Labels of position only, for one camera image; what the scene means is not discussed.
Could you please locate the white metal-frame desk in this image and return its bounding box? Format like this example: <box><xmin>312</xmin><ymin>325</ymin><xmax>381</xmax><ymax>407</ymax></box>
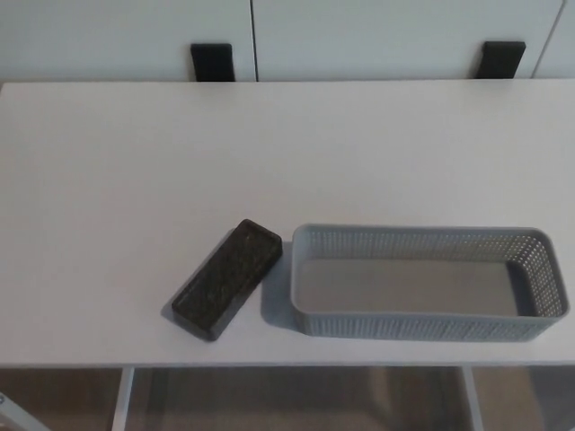
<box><xmin>0</xmin><ymin>79</ymin><xmax>575</xmax><ymax>431</ymax></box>

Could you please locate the black cabinet door handle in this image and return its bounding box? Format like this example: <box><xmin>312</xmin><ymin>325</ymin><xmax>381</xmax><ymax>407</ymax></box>
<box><xmin>190</xmin><ymin>42</ymin><xmax>236</xmax><ymax>83</ymax></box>
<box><xmin>470</xmin><ymin>40</ymin><xmax>526</xmax><ymax>80</ymax></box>

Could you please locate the grey perforated plastic basket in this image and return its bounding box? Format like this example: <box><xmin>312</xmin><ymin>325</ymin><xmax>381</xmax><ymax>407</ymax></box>
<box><xmin>290</xmin><ymin>223</ymin><xmax>571</xmax><ymax>343</ymax></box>

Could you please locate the white cabinet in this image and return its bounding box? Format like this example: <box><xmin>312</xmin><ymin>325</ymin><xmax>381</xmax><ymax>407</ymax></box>
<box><xmin>0</xmin><ymin>0</ymin><xmax>575</xmax><ymax>83</ymax></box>

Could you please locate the dark speckled rectangular eraser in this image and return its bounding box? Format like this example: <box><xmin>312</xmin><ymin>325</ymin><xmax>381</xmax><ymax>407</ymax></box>
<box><xmin>171</xmin><ymin>218</ymin><xmax>284</xmax><ymax>342</ymax></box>

